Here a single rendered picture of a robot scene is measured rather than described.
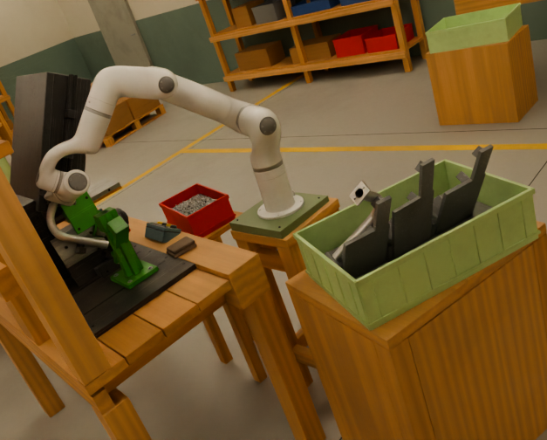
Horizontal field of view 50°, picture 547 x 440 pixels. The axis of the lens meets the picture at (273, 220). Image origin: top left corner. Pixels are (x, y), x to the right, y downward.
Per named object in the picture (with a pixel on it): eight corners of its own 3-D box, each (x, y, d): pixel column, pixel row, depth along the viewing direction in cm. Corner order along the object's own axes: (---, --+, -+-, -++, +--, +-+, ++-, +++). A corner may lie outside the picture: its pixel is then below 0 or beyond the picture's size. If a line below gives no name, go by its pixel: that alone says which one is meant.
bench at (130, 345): (148, 334, 353) (84, 206, 316) (327, 437, 241) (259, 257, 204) (44, 412, 317) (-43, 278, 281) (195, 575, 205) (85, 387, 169)
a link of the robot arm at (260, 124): (275, 156, 234) (257, 99, 224) (296, 165, 218) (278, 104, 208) (248, 168, 230) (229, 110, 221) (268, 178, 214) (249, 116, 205)
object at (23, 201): (49, 259, 259) (10, 191, 245) (76, 273, 236) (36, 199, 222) (10, 283, 249) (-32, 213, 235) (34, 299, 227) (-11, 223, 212)
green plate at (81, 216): (97, 221, 237) (69, 175, 233) (104, 220, 230) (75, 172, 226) (72, 236, 231) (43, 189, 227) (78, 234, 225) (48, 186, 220)
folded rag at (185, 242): (174, 259, 219) (172, 252, 218) (167, 254, 226) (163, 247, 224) (197, 246, 223) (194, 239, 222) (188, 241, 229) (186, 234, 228)
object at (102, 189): (105, 184, 260) (102, 178, 259) (122, 188, 248) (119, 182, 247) (24, 230, 241) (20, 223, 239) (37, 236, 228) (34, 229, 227)
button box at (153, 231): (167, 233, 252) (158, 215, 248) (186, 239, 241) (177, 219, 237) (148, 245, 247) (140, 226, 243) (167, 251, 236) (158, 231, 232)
